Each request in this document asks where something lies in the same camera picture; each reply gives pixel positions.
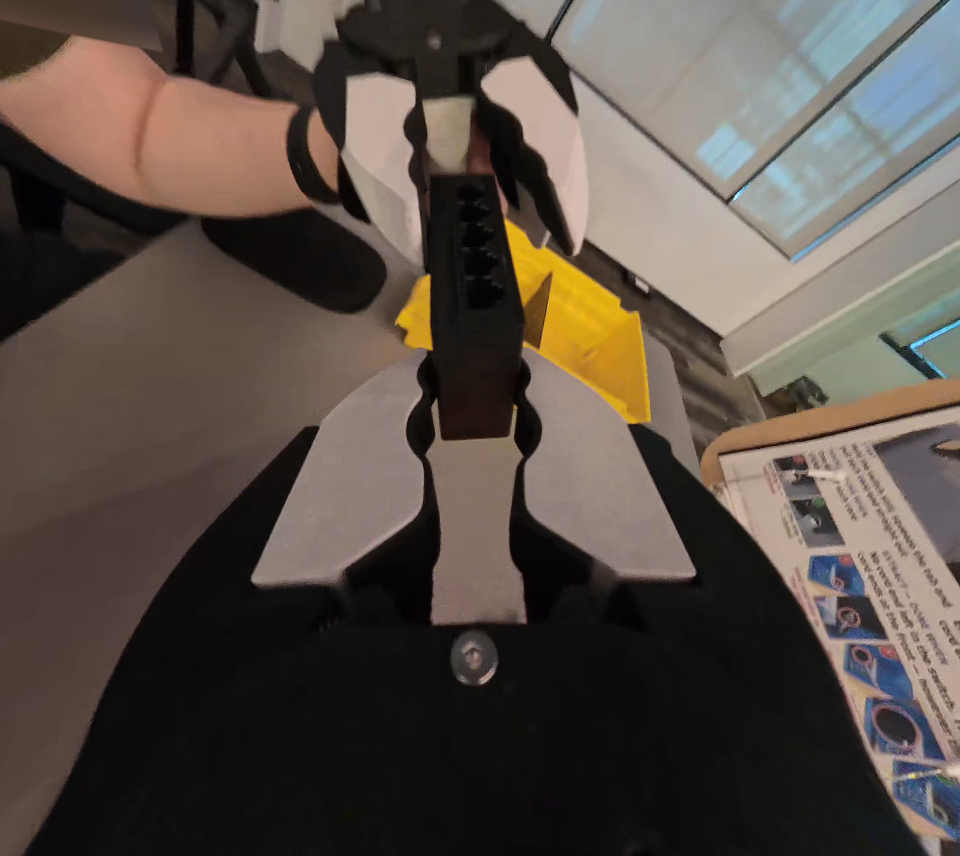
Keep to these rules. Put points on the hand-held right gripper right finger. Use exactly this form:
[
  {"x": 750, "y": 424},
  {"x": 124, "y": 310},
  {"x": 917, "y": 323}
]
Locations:
[{"x": 600, "y": 496}]

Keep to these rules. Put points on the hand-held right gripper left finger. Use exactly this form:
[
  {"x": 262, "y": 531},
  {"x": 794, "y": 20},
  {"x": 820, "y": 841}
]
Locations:
[{"x": 353, "y": 496}]

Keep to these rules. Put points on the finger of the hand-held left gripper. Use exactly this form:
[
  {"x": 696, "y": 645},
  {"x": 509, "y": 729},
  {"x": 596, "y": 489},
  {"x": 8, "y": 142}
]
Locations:
[
  {"x": 383, "y": 152},
  {"x": 548, "y": 137}
]

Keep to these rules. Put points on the yellow plastic bin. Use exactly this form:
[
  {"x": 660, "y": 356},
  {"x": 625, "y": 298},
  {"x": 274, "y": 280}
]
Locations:
[{"x": 593, "y": 347}]

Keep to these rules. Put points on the black ethernet port box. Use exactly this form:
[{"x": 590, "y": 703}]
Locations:
[{"x": 473, "y": 317}]

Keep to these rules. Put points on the person's left forearm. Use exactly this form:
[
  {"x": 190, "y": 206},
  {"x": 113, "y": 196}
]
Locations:
[{"x": 165, "y": 129}]

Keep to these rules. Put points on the printed instruction sheet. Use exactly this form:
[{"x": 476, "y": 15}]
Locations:
[{"x": 870, "y": 601}]

